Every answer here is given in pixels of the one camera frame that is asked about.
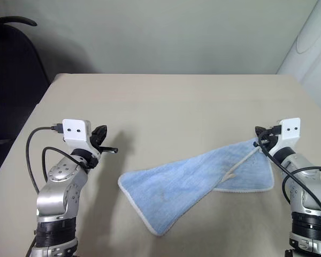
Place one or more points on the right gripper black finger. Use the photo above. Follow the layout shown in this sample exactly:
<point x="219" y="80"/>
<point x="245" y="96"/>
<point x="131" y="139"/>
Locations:
<point x="259" y="131"/>
<point x="257" y="143"/>

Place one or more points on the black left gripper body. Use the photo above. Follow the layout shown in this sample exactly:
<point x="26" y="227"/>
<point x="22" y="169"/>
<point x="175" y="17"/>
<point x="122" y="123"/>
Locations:
<point x="99" y="146"/>

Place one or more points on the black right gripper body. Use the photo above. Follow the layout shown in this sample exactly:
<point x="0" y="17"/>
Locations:
<point x="270" y="140"/>

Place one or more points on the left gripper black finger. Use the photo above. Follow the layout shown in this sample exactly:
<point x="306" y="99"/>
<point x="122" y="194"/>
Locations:
<point x="95" y="131"/>
<point x="103" y="131"/>

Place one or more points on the light blue towel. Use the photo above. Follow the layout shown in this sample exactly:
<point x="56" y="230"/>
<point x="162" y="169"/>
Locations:
<point x="176" y="184"/>

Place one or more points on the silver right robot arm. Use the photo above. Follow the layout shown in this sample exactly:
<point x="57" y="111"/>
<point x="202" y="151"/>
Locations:
<point x="307" y="187"/>

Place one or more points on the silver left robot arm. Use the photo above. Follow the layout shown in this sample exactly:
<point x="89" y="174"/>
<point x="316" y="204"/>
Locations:
<point x="56" y="198"/>

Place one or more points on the black office chair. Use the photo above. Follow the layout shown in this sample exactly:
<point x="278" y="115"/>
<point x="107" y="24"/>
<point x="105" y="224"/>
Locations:
<point x="13" y="80"/>

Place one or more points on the white plastic wrapped column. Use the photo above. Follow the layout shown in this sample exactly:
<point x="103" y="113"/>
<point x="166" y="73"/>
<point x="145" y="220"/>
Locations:
<point x="310" y="40"/>

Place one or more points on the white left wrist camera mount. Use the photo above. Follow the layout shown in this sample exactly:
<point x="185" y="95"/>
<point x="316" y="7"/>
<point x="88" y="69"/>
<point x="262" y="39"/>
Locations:
<point x="75" y="136"/>

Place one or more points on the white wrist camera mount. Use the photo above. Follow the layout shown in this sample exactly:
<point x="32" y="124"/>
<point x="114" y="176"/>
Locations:
<point x="75" y="136"/>
<point x="291" y="134"/>

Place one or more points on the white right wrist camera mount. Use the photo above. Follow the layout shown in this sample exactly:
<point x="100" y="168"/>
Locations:
<point x="291" y="134"/>

